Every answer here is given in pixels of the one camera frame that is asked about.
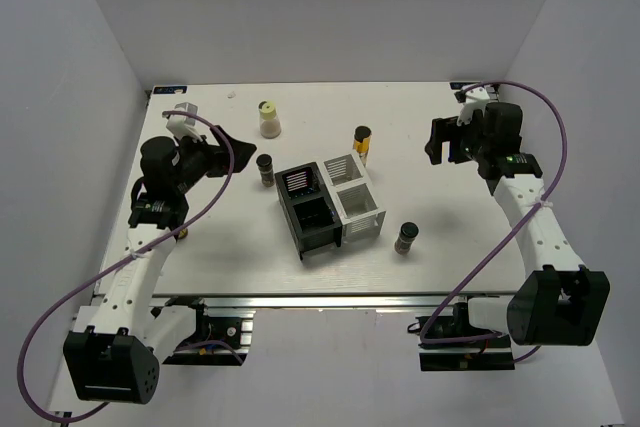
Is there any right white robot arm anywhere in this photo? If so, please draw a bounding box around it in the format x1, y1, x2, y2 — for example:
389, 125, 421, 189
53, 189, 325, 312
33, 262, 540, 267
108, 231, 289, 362
425, 102, 610, 346

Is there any gold bottle black cap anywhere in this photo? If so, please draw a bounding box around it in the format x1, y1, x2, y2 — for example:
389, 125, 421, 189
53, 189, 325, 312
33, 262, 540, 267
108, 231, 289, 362
353, 125, 372, 165

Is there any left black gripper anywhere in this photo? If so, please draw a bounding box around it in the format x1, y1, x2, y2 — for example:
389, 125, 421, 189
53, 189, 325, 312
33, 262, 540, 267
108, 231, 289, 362
171, 126, 256, 194

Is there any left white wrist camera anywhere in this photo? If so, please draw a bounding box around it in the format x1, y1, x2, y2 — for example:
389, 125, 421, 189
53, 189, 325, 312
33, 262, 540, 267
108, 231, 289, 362
166, 102, 206, 143

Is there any purple cable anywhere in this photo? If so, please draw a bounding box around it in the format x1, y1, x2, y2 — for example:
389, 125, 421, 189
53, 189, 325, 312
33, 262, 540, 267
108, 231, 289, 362
417, 80, 569, 366
17, 111, 236, 423

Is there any black-cap spice jar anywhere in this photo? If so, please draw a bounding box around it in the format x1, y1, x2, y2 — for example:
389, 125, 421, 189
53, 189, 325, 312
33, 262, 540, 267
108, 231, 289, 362
256, 153, 275, 187
394, 222, 419, 255

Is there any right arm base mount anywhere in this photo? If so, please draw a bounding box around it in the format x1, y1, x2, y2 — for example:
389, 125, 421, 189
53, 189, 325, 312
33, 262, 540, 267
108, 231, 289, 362
418, 296, 515, 372

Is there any blue sticker right corner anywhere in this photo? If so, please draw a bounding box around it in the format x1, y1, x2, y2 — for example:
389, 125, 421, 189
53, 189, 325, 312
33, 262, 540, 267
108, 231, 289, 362
449, 82, 476, 91

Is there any black organizer rack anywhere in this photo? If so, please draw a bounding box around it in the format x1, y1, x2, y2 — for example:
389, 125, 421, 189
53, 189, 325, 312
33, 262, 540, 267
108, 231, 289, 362
275, 162, 342, 260

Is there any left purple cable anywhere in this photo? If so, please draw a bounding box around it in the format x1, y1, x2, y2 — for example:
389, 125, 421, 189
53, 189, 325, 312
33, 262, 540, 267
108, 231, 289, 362
17, 111, 236, 423

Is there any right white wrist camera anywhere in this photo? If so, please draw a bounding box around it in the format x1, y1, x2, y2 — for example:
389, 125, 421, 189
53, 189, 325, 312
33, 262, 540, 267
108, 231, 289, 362
454, 87, 495, 126

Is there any blue sticker left corner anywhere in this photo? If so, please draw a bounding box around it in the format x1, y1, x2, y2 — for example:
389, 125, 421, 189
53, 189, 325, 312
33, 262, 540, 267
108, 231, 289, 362
152, 85, 187, 95

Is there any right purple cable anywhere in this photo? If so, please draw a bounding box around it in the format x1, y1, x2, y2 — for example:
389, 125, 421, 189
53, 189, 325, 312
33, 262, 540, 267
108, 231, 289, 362
417, 80, 569, 366

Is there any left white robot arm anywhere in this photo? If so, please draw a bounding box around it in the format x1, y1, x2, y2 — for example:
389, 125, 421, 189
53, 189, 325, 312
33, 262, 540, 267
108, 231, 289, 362
63, 127, 257, 404

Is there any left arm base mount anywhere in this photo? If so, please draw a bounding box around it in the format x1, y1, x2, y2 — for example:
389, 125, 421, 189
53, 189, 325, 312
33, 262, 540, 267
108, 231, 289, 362
164, 296, 251, 367

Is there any yellow-lid white powder bottle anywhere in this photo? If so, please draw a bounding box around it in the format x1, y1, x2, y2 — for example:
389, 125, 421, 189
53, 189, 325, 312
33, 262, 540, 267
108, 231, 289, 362
258, 101, 281, 139

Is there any white organizer rack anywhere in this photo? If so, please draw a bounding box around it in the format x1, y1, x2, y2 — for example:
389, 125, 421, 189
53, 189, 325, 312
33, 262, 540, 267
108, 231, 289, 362
319, 151, 386, 243

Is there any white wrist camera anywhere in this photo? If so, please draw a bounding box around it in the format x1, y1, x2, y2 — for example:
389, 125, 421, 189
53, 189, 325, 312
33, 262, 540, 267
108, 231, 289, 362
166, 102, 206, 143
454, 87, 495, 126

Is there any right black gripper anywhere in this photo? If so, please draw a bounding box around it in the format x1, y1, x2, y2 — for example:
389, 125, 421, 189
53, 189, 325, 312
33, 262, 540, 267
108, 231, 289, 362
425, 109, 491, 165

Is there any blue sticker corner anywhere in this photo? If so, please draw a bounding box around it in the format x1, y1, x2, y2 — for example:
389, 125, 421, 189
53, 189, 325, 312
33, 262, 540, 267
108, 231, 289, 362
449, 82, 476, 91
152, 85, 187, 95

